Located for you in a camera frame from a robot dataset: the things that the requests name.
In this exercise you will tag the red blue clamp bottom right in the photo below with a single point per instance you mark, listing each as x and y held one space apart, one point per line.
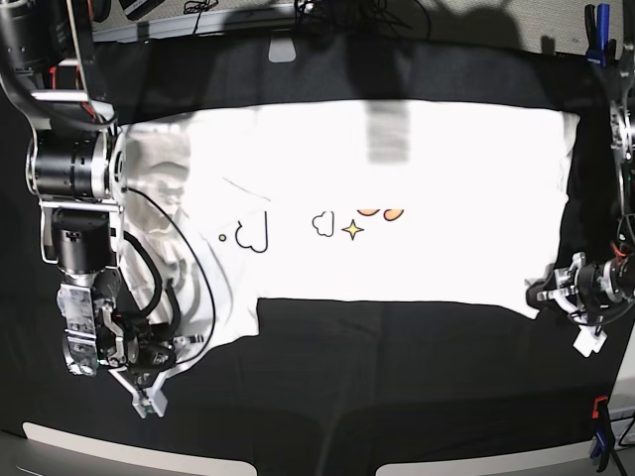
603 434

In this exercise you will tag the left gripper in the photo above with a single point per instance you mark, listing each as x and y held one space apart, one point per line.
584 291

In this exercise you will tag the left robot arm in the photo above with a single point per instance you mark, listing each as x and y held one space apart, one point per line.
621 122

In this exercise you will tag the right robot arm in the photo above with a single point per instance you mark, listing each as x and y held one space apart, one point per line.
75 169

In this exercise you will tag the black table cloth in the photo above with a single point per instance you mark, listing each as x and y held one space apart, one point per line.
337 388

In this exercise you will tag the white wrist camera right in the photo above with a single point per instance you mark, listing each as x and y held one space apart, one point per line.
145 389

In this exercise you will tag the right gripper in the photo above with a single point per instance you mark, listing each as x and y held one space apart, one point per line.
145 349

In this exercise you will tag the white printed t-shirt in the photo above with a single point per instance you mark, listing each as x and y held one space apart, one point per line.
347 201

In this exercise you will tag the grey cloth clip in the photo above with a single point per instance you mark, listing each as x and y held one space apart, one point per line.
282 50

